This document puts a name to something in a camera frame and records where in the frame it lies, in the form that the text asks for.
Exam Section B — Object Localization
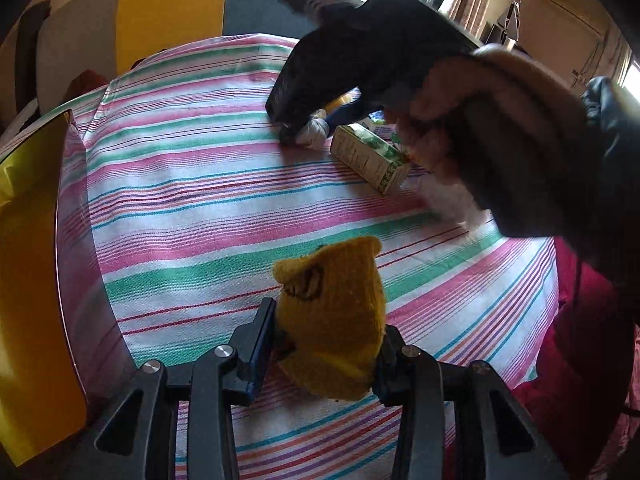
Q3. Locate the person's red clothing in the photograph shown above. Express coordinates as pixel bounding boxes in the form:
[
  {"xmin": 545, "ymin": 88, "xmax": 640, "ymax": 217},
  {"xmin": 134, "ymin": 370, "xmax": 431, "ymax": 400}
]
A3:
[{"xmin": 515, "ymin": 237, "xmax": 640, "ymax": 480}]

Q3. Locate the striped tablecloth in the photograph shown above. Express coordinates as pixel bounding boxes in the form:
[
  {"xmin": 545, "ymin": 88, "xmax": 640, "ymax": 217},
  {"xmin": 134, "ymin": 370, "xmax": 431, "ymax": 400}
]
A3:
[{"xmin": 0, "ymin": 34, "xmax": 561, "ymax": 480}]

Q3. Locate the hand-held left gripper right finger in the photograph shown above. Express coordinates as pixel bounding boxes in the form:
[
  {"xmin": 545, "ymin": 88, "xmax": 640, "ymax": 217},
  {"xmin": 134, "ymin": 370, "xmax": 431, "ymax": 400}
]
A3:
[{"xmin": 372, "ymin": 326, "xmax": 571, "ymax": 480}]

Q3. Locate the dark red cloth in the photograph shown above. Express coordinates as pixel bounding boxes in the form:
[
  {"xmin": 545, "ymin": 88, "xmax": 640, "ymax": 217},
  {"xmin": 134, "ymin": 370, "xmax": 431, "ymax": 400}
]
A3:
[{"xmin": 65, "ymin": 70, "xmax": 109, "ymax": 99}]

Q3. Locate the grey yellow blue chair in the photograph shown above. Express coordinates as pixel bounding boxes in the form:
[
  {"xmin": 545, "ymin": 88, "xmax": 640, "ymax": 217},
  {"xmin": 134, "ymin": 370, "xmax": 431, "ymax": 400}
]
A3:
[{"xmin": 30, "ymin": 0, "xmax": 326, "ymax": 77}]

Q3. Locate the person's right hand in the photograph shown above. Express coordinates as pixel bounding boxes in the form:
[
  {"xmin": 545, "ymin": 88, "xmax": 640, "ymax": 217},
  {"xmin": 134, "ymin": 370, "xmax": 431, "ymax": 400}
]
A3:
[{"xmin": 386, "ymin": 44, "xmax": 587, "ymax": 225}]

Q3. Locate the white sock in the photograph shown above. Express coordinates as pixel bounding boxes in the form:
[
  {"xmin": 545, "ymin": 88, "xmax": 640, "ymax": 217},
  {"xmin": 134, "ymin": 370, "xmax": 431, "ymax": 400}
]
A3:
[{"xmin": 295, "ymin": 116, "xmax": 330, "ymax": 150}]

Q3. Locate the green patterned carton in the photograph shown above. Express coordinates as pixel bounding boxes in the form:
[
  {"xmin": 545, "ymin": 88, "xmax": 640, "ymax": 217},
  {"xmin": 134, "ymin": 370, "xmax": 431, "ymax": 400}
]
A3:
[{"xmin": 330, "ymin": 125, "xmax": 412, "ymax": 196}]

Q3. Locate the person's right forearm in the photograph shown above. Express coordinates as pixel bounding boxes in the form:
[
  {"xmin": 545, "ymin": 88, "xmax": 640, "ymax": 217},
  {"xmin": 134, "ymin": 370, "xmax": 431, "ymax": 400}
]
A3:
[{"xmin": 492, "ymin": 76, "xmax": 640, "ymax": 281}]

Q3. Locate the gold tin box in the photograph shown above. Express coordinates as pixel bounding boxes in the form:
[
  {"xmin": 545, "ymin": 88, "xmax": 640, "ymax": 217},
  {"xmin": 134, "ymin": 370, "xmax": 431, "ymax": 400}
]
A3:
[{"xmin": 0, "ymin": 109, "xmax": 91, "ymax": 468}]

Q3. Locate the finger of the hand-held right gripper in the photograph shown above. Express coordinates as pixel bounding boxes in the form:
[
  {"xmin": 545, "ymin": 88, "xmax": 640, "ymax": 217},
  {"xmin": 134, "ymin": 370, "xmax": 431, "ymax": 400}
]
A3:
[
  {"xmin": 326, "ymin": 94, "xmax": 374, "ymax": 129},
  {"xmin": 274, "ymin": 110, "xmax": 321, "ymax": 145}
]

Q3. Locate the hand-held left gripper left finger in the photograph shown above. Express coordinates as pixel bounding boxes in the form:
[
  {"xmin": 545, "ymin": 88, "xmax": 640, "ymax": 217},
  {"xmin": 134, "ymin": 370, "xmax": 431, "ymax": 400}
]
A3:
[{"xmin": 75, "ymin": 297, "xmax": 278, "ymax": 480}]

